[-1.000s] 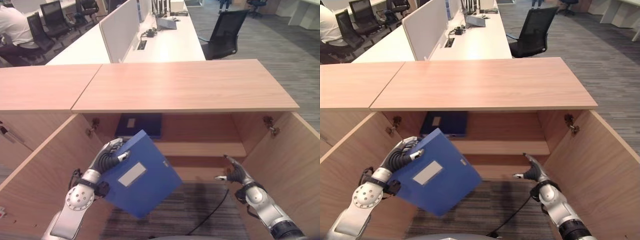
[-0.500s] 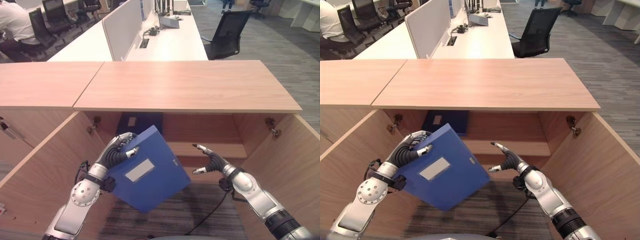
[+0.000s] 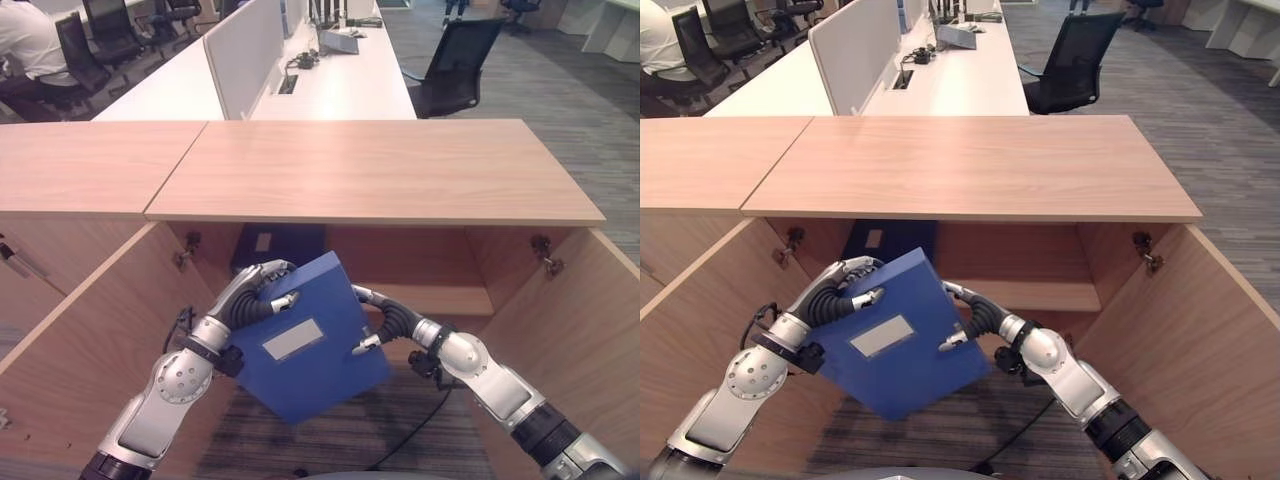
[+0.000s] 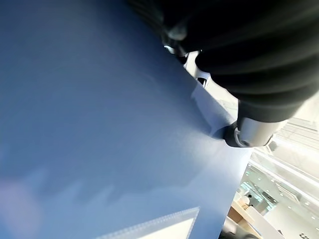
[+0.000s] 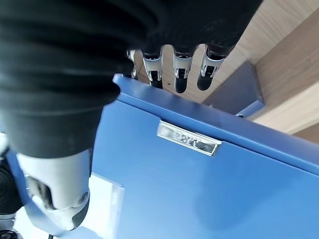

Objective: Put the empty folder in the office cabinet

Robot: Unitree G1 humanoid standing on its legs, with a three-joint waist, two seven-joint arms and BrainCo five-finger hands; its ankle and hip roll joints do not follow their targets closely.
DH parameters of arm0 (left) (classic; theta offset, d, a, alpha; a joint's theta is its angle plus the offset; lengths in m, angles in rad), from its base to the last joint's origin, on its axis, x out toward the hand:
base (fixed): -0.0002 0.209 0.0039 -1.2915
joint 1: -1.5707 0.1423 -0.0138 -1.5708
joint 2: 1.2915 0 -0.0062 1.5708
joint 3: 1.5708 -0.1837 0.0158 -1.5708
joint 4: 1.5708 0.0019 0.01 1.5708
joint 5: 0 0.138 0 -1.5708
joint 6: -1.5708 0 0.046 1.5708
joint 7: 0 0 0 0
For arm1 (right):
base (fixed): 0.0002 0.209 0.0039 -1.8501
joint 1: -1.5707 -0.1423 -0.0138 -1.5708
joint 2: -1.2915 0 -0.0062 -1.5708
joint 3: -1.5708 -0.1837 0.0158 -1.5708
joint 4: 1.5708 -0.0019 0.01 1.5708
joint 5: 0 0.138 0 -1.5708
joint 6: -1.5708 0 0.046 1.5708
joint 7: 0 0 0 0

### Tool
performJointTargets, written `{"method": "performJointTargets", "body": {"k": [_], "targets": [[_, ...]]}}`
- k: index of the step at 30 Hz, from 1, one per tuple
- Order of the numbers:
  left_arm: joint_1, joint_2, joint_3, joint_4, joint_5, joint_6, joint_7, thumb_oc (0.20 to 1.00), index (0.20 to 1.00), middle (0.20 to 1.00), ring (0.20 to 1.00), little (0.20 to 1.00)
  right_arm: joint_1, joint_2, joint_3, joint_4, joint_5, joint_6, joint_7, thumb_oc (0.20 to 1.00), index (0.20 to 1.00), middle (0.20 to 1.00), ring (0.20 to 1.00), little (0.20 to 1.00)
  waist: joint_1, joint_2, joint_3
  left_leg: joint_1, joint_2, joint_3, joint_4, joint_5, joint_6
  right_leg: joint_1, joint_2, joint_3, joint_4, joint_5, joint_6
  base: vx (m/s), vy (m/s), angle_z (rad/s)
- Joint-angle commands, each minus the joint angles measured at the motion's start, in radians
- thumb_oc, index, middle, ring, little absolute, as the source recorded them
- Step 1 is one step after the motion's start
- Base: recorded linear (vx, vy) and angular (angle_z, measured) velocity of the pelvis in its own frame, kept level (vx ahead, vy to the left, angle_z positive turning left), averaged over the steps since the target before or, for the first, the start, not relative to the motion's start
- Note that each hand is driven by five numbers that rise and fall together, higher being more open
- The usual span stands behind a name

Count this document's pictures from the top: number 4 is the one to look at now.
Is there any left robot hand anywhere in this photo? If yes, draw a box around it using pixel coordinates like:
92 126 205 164
124 0 319 148

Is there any blue plastic folder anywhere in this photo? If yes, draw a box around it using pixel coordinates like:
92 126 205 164
0 0 253 239

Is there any light wooden desk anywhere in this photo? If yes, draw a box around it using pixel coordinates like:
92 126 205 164
226 199 265 239

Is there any white table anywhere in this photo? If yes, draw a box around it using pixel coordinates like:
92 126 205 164
245 208 291 239

